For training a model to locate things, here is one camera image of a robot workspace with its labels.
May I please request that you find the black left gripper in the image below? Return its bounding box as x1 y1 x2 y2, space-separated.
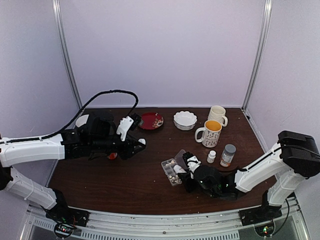
90 133 146 161

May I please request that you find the orange pill bottle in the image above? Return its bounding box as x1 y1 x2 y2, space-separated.
107 152 118 160

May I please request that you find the clear plastic pill organizer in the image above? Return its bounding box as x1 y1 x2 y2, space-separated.
161 149 187 187

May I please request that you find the grey lid supplement bottle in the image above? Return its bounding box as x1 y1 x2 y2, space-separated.
220 144 237 168

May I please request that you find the small white pill bottle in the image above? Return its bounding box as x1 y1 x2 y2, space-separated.
173 165 186 174

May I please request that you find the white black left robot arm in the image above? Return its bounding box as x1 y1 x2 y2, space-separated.
0 89 146 222

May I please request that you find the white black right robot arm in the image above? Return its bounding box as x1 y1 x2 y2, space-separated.
177 130 320 221

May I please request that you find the red floral plate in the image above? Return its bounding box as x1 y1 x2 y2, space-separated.
138 112 164 130

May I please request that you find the white patterned rice bowl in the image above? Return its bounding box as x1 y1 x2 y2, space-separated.
75 114 90 128

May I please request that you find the floral mug yellow inside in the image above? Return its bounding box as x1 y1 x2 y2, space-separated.
194 120 223 148

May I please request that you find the white scalloped bowl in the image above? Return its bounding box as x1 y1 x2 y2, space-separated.
173 111 198 131

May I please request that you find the cream ribbed ceramic mug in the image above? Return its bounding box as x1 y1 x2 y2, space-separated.
207 105 228 127

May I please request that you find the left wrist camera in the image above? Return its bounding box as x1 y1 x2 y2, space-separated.
116 113 141 142

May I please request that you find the front aluminium rail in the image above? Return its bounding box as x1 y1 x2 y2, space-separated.
24 202 303 240

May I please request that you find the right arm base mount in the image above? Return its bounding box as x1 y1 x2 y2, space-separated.
239 205 282 238

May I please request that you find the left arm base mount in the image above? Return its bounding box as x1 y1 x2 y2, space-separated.
43 206 90 239

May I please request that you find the left aluminium frame post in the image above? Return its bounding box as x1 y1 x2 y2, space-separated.
52 0 83 109

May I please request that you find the aluminium frame post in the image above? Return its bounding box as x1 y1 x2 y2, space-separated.
52 0 83 109
241 0 273 112

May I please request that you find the right aluminium frame post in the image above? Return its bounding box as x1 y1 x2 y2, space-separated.
241 0 273 112

